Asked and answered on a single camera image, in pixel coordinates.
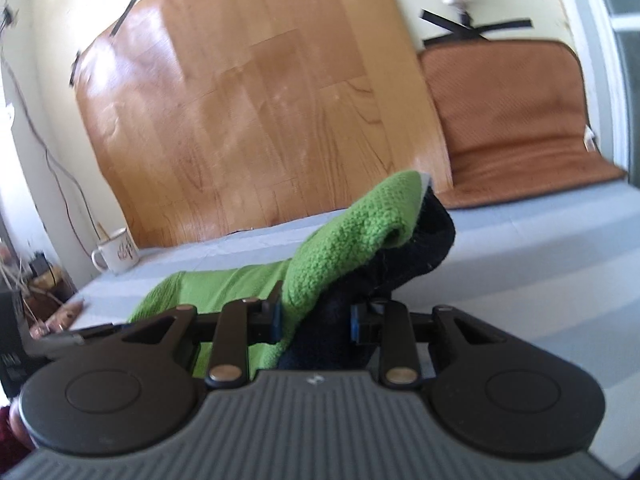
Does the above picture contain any striped blue white bed sheet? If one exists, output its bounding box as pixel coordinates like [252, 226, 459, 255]
[65, 180, 640, 411]

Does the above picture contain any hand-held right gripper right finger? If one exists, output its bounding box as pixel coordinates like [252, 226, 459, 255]
[349, 299, 507, 389]

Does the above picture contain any wood-pattern vinyl sheet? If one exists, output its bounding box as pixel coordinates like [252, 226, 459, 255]
[67, 0, 454, 249]

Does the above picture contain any thin red black wire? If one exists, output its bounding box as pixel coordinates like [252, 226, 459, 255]
[0, 7, 104, 242]

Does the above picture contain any white enamel mug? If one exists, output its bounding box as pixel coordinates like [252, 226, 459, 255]
[91, 227, 141, 276]

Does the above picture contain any navy and green knit sweater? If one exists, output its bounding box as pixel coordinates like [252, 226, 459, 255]
[127, 170, 457, 378]

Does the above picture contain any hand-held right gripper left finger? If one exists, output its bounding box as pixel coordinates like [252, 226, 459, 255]
[112, 282, 284, 389]

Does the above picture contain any person's left forearm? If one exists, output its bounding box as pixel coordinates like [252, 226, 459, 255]
[0, 404, 19, 467]

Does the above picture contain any brown perforated cushion mat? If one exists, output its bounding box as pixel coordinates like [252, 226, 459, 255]
[417, 39, 627, 210]

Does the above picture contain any brown object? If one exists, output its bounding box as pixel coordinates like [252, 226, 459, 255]
[30, 301, 85, 336]

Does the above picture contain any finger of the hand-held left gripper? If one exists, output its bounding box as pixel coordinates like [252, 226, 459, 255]
[36, 323, 127, 362]

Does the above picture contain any person's left hand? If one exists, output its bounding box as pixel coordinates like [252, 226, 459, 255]
[9, 399, 37, 454]

